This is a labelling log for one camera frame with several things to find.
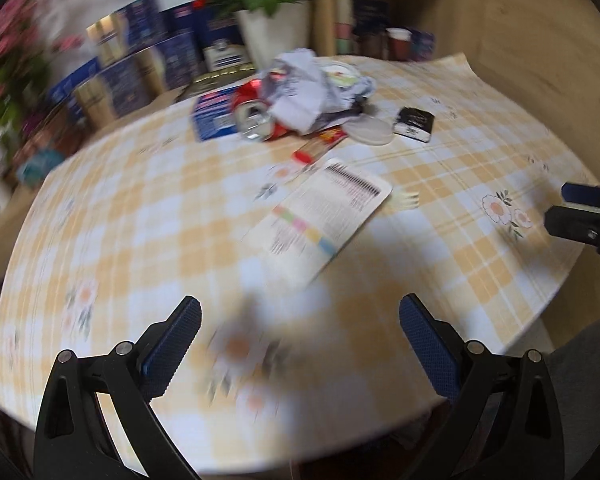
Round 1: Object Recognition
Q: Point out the white printed card package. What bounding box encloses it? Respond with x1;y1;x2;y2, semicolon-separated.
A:
246;158;392;288

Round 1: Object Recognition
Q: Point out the red cigarette pack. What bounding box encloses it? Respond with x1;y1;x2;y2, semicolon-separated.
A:
291;127;347;165

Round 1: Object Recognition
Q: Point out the black and white small box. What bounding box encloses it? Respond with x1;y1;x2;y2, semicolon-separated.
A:
392;107;434;143

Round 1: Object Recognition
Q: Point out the yellow plaid floral tablecloth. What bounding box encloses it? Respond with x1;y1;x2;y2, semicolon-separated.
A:
0;55;593;474

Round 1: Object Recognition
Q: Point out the wooden shelf unit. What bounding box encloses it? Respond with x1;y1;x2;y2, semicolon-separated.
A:
312;0;487;61

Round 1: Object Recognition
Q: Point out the clear round plastic lid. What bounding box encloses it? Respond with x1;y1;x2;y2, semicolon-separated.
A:
341;114;394;146

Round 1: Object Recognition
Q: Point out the red paper cup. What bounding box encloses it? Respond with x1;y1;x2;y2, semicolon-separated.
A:
386;27;412;62

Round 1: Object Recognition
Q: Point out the small blue playing card box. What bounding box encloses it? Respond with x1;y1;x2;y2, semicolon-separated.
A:
193;87;237;142

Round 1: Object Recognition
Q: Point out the blue gold gift box lower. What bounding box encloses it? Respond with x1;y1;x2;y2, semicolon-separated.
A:
73;56;154;129

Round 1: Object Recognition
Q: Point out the blue gold gift box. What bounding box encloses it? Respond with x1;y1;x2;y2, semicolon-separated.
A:
73;56;154;129
154;32;201;90
86;0;166;67

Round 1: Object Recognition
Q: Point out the crushed red soda can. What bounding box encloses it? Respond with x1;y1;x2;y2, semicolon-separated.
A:
232;78;289;142

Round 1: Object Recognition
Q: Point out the dark patterned tray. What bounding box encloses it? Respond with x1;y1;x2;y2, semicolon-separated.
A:
176;63;257;102

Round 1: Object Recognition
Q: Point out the crumpled white paper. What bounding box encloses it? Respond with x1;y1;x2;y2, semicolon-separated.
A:
260;49;377;136

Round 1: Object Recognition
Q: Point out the blue gold gift box right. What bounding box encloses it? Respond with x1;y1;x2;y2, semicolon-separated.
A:
154;32;201;90

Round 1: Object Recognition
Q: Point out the blue white milk box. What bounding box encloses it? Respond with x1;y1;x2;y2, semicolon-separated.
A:
202;40;249;72

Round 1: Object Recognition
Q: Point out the pink artificial flower plant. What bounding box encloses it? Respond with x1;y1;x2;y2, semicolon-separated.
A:
0;0;84;154

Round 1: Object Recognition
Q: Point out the white flower vase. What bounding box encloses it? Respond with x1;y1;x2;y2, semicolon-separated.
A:
234;0;311;70

